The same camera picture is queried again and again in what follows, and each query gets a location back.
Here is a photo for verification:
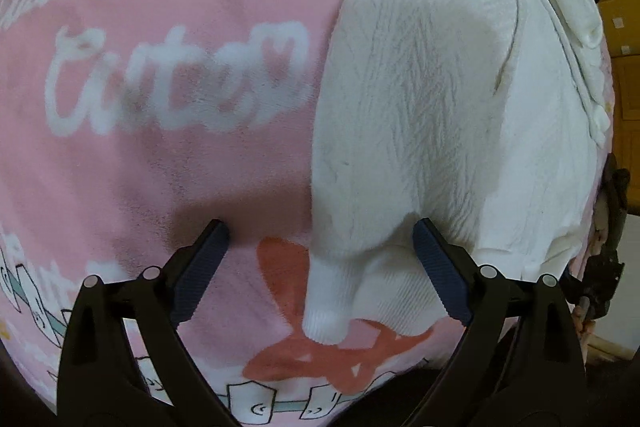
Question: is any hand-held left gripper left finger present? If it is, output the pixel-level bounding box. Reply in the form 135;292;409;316
56;218;242;427

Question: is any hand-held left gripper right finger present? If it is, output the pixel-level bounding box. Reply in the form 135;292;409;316
412;217;589;427

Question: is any white printed zip hoodie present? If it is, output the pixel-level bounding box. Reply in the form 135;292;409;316
302;0;609;344

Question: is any pink printed blanket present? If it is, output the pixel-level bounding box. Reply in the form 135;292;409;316
0;0;617;427

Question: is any wooden wardrobe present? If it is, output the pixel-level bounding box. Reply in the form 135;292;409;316
596;0;640;160

